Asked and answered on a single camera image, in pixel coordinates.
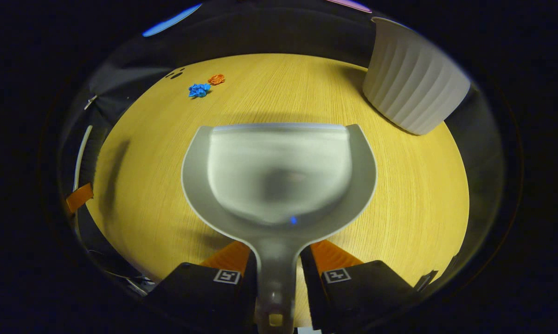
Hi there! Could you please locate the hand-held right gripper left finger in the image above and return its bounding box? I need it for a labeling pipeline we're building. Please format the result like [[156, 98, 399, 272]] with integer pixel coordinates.
[[144, 240, 261, 334]]

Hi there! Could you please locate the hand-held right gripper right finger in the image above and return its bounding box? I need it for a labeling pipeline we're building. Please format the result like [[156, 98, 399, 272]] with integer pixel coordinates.
[[300, 239, 439, 334]]

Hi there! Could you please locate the white dustpan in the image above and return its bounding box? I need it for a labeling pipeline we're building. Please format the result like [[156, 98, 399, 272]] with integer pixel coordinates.
[[181, 122, 378, 334]]

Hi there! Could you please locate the white ribbed garbage bin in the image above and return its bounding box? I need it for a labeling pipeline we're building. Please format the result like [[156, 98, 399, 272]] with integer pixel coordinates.
[[362, 17, 472, 136]]

